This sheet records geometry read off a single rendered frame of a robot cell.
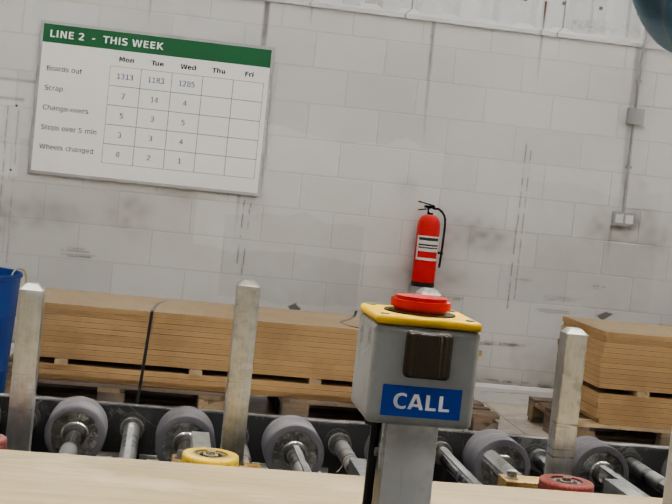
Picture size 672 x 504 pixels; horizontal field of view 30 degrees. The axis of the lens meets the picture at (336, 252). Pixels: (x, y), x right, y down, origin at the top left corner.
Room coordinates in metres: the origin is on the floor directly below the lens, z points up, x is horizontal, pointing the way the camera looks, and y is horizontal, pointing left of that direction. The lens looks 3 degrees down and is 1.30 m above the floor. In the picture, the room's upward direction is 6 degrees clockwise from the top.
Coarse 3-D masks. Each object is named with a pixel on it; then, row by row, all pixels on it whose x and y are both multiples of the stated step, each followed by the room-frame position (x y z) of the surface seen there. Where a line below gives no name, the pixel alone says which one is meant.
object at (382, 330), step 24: (384, 312) 0.80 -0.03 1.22; (408, 312) 0.82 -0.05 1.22; (456, 312) 0.86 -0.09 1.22; (360, 336) 0.85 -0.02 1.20; (384, 336) 0.79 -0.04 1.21; (456, 336) 0.80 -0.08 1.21; (360, 360) 0.83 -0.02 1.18; (384, 360) 0.79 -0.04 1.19; (456, 360) 0.80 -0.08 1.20; (360, 384) 0.82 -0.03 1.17; (408, 384) 0.80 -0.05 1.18; (432, 384) 0.80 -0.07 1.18; (456, 384) 0.80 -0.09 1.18; (360, 408) 0.81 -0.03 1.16
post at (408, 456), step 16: (384, 432) 0.82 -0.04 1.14; (400, 432) 0.81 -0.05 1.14; (416, 432) 0.82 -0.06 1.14; (432, 432) 0.82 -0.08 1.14; (368, 448) 0.83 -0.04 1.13; (384, 448) 0.81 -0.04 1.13; (400, 448) 0.81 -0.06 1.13; (416, 448) 0.82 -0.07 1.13; (432, 448) 0.82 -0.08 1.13; (368, 464) 0.83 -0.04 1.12; (384, 464) 0.81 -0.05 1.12; (400, 464) 0.81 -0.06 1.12; (416, 464) 0.82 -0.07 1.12; (432, 464) 0.82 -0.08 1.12; (368, 480) 0.83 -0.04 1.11; (384, 480) 0.81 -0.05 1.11; (400, 480) 0.81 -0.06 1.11; (416, 480) 0.82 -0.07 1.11; (432, 480) 0.82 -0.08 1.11; (368, 496) 0.83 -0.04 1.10; (384, 496) 0.81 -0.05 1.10; (400, 496) 0.81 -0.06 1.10; (416, 496) 0.82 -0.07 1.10
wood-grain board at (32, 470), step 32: (0, 480) 1.50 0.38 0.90; (32, 480) 1.52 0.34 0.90; (64, 480) 1.54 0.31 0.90; (96, 480) 1.55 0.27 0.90; (128, 480) 1.57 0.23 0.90; (160, 480) 1.59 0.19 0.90; (192, 480) 1.60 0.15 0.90; (224, 480) 1.62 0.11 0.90; (256, 480) 1.64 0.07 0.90; (288, 480) 1.66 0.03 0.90; (320, 480) 1.68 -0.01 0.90; (352, 480) 1.70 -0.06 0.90
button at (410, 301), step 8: (392, 296) 0.84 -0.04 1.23; (400, 296) 0.82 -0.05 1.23; (408, 296) 0.82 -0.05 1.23; (416, 296) 0.83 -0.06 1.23; (424, 296) 0.83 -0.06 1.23; (432, 296) 0.84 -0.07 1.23; (392, 304) 0.83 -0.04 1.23; (400, 304) 0.82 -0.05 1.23; (408, 304) 0.81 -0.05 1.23; (416, 304) 0.81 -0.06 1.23; (424, 304) 0.81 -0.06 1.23; (432, 304) 0.81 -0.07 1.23; (440, 304) 0.82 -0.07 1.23; (448, 304) 0.82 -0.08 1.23; (416, 312) 0.81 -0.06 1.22; (424, 312) 0.81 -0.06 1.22; (432, 312) 0.82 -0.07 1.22; (440, 312) 0.82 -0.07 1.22
